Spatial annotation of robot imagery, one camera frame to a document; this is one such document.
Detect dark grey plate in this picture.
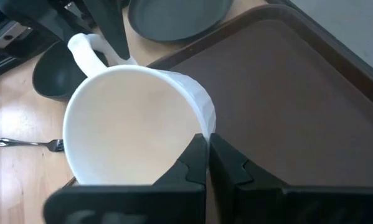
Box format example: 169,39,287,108
127,0,235,44

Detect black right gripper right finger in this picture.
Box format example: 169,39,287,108
208,133,373,224

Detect dark grey bowl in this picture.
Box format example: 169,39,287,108
32,39,110,101

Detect shiny metal fork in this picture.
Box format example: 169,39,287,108
0,137,65,153

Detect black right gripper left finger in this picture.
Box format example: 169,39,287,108
42,133,209,224

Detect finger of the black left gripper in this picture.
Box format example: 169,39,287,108
81,0,131,61
0,0,93,44

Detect brown plastic tray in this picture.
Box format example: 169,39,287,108
62,4,373,189

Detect white ceramic mug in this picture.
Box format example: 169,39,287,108
62,32,217,187

